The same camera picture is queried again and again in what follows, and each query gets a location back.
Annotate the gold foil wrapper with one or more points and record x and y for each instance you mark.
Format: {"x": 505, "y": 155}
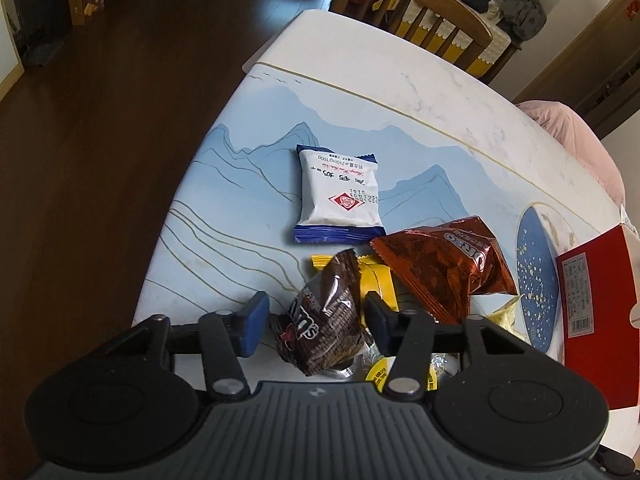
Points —
{"x": 505, "y": 314}

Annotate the red cardboard box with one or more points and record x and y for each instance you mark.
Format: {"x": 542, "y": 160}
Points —
{"x": 600, "y": 320}

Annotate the dark brown chocolate packet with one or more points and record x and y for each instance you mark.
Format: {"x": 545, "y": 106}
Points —
{"x": 320, "y": 327}

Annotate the orange-brown foil cookie packet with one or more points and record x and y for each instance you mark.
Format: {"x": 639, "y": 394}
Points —
{"x": 442, "y": 266}

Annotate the yellow snack packet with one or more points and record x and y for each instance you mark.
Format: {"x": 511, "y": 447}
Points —
{"x": 376, "y": 280}

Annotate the wooden chair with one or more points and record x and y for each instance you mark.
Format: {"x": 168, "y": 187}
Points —
{"x": 425, "y": 17}

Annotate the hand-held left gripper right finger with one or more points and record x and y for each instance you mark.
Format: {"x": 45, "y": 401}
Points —
{"x": 378, "y": 324}

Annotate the white framed board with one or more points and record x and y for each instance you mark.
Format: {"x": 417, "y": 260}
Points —
{"x": 9, "y": 45}

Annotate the yellow cartoon jelly cup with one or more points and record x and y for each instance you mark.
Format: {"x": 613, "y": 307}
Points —
{"x": 380, "y": 376}

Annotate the pink padded chair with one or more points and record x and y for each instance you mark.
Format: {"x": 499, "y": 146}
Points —
{"x": 575, "y": 135}

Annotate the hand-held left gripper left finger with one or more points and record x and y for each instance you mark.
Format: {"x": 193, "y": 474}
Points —
{"x": 253, "y": 324}

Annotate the white and blue snack packet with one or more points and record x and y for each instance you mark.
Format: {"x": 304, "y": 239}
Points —
{"x": 339, "y": 195}

